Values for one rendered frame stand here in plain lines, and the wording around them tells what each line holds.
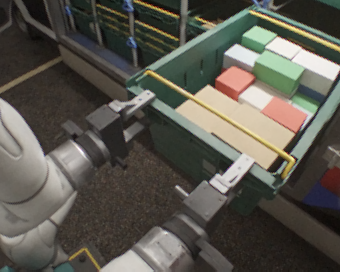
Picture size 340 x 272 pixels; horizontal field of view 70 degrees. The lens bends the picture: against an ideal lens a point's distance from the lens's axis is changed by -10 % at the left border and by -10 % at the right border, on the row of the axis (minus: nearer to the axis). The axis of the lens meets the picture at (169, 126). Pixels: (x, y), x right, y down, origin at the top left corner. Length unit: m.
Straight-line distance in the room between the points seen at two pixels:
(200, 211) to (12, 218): 0.31
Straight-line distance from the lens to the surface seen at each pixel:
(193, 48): 0.74
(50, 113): 2.85
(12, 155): 0.37
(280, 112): 0.65
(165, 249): 0.40
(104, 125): 0.50
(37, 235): 1.02
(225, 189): 0.41
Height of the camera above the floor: 1.81
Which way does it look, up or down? 47 degrees down
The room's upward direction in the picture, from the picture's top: straight up
